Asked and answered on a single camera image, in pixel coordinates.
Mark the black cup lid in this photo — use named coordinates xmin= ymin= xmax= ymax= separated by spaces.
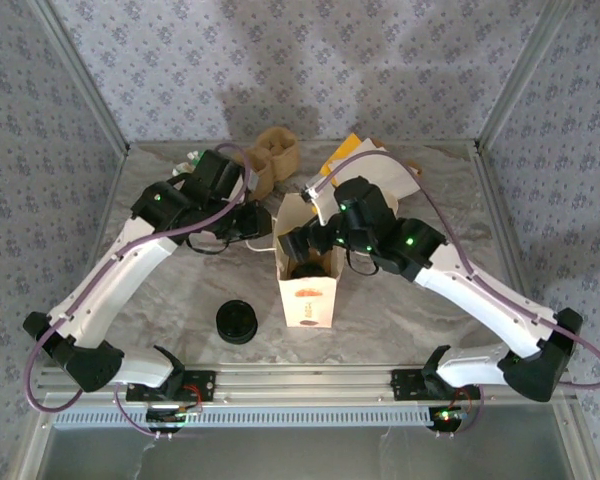
xmin=290 ymin=262 xmax=331 ymax=280

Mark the printed paper takeout bag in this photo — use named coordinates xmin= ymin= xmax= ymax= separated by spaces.
xmin=244 ymin=192 xmax=347 ymax=330

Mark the stack of white napkins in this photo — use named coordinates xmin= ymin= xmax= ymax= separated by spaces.
xmin=328 ymin=144 xmax=421 ymax=201

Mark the pink cup of stirrer sticks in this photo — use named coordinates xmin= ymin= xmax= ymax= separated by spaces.
xmin=173 ymin=148 xmax=205 ymax=177

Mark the stack of brown pulp carriers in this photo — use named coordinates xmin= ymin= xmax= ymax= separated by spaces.
xmin=243 ymin=127 xmax=301 ymax=201

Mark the stack of black cup lids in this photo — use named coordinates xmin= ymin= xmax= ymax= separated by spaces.
xmin=212 ymin=298 xmax=258 ymax=347

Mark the small circuit board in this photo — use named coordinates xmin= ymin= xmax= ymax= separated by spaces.
xmin=146 ymin=405 xmax=202 ymax=434
xmin=428 ymin=405 xmax=469 ymax=432

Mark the grey metal sheet panel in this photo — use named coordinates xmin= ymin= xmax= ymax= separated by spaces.
xmin=39 ymin=427 xmax=589 ymax=480

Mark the thin black camera cable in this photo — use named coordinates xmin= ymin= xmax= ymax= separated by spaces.
xmin=345 ymin=248 xmax=382 ymax=277
xmin=185 ymin=237 xmax=230 ymax=256

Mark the thick purple arm cable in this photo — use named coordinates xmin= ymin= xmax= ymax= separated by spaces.
xmin=23 ymin=143 xmax=254 ymax=412
xmin=307 ymin=149 xmax=600 ymax=389

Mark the aluminium frame post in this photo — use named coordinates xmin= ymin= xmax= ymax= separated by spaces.
xmin=32 ymin=0 xmax=131 ymax=154
xmin=474 ymin=0 xmax=579 ymax=151

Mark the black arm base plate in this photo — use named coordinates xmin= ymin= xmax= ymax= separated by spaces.
xmin=125 ymin=368 xmax=217 ymax=403
xmin=390 ymin=368 xmax=483 ymax=403

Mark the aluminium mounting rail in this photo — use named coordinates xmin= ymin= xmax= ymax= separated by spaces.
xmin=34 ymin=363 xmax=579 ymax=405

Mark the thin purple base cable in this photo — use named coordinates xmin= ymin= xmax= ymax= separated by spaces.
xmin=113 ymin=387 xmax=164 ymax=439
xmin=452 ymin=382 xmax=487 ymax=439

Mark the grey slotted cable duct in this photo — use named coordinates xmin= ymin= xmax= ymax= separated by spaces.
xmin=52 ymin=403 xmax=434 ymax=429

